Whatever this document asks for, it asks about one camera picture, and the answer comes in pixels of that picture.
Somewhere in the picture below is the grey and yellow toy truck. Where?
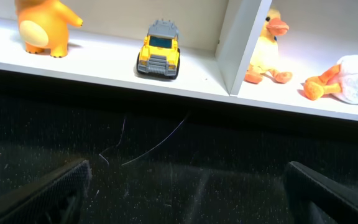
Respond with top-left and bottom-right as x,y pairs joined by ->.
135,19 -> 181,80

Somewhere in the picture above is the white plush duck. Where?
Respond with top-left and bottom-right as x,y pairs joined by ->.
303,49 -> 358,108

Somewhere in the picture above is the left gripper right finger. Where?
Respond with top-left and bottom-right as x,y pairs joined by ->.
282,161 -> 358,224

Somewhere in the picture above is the yellow rubber duck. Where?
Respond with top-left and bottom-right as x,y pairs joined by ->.
14,0 -> 85,59

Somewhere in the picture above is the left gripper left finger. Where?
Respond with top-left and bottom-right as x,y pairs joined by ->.
0,158 -> 93,224

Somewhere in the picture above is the white shelf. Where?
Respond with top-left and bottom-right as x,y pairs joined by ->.
0,0 -> 358,125

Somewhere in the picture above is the yellow plush duck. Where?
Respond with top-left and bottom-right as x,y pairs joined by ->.
244,7 -> 294,85

